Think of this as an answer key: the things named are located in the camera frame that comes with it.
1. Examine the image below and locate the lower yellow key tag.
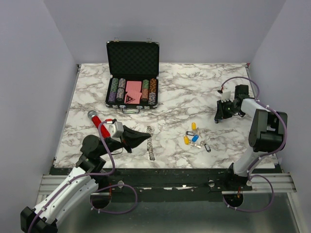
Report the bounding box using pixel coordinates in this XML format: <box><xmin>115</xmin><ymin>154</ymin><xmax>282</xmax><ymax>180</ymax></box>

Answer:
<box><xmin>184</xmin><ymin>136</ymin><xmax>190</xmax><ymax>145</ymax></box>

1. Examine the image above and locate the yellow key tag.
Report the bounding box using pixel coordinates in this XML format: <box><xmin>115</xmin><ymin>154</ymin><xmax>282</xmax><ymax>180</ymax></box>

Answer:
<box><xmin>191</xmin><ymin>122</ymin><xmax>197</xmax><ymax>131</ymax></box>
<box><xmin>184</xmin><ymin>136</ymin><xmax>190</xmax><ymax>145</ymax></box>

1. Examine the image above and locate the red toy microphone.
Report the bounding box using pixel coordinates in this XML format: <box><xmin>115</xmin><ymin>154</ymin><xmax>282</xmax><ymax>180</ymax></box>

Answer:
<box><xmin>87</xmin><ymin>110</ymin><xmax>110</xmax><ymax>139</ymax></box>

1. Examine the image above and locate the purple cable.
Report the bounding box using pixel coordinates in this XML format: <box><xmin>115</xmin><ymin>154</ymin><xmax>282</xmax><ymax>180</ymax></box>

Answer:
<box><xmin>27</xmin><ymin>118</ymin><xmax>138</xmax><ymax>233</ymax></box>
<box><xmin>221</xmin><ymin>76</ymin><xmax>289</xmax><ymax>212</ymax></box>

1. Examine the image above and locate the upper yellow key tag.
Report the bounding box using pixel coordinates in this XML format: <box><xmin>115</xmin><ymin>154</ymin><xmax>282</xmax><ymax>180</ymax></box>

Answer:
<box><xmin>191</xmin><ymin>122</ymin><xmax>197</xmax><ymax>131</ymax></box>

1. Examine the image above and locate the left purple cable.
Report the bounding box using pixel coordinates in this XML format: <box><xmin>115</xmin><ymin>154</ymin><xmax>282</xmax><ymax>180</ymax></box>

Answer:
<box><xmin>27</xmin><ymin>118</ymin><xmax>138</xmax><ymax>233</ymax></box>

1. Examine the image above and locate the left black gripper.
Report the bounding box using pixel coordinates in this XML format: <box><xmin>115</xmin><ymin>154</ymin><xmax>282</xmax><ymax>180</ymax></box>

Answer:
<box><xmin>98</xmin><ymin>124</ymin><xmax>151</xmax><ymax>157</ymax></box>

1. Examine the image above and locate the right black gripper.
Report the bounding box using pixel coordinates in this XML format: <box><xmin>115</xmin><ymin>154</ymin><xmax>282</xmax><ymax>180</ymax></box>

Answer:
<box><xmin>214</xmin><ymin>99</ymin><xmax>241</xmax><ymax>120</ymax></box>

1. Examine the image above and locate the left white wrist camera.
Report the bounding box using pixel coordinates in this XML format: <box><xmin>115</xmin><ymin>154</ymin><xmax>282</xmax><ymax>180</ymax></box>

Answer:
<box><xmin>108</xmin><ymin>121</ymin><xmax>124</xmax><ymax>138</ymax></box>

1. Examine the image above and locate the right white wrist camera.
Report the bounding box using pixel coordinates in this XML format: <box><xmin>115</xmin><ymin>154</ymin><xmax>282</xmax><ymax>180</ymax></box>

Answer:
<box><xmin>221</xmin><ymin>91</ymin><xmax>231</xmax><ymax>102</ymax></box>

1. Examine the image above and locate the black key tag with key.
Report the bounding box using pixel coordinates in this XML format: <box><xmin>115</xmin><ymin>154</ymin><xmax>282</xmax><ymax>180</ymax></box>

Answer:
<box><xmin>200</xmin><ymin>141</ymin><xmax>211</xmax><ymax>152</ymax></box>

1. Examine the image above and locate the black poker chip case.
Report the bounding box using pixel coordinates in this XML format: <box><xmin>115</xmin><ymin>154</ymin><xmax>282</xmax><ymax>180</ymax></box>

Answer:
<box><xmin>105</xmin><ymin>39</ymin><xmax>160</xmax><ymax>114</ymax></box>

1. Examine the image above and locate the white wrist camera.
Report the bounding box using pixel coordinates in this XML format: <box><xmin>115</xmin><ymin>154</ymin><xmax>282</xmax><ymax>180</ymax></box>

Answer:
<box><xmin>108</xmin><ymin>121</ymin><xmax>124</xmax><ymax>138</ymax></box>
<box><xmin>221</xmin><ymin>91</ymin><xmax>231</xmax><ymax>102</ymax></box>

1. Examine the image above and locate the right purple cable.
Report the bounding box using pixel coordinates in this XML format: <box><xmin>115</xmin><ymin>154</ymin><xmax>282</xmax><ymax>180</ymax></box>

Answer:
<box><xmin>221</xmin><ymin>76</ymin><xmax>289</xmax><ymax>212</ymax></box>

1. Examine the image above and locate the black mounting base rail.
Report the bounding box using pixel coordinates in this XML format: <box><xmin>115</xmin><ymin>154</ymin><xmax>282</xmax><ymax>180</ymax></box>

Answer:
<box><xmin>50</xmin><ymin>167</ymin><xmax>285</xmax><ymax>203</ymax></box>

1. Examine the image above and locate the pink playing card deck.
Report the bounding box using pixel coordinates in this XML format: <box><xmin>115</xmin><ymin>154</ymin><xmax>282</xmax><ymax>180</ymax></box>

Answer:
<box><xmin>125</xmin><ymin>81</ymin><xmax>142</xmax><ymax>92</ymax></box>

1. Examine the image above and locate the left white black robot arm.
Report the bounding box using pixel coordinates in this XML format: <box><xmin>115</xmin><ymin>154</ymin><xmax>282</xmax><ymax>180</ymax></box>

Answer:
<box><xmin>20</xmin><ymin>122</ymin><xmax>151</xmax><ymax>233</ymax></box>

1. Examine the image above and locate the aluminium frame rail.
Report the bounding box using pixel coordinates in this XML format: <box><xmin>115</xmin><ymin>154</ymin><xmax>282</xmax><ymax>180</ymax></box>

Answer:
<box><xmin>38</xmin><ymin>173</ymin><xmax>297</xmax><ymax>195</ymax></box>

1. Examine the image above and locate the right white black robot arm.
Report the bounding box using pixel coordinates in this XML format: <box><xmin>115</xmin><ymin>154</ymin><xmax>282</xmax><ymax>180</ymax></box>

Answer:
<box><xmin>214</xmin><ymin>84</ymin><xmax>288</xmax><ymax>190</ymax></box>

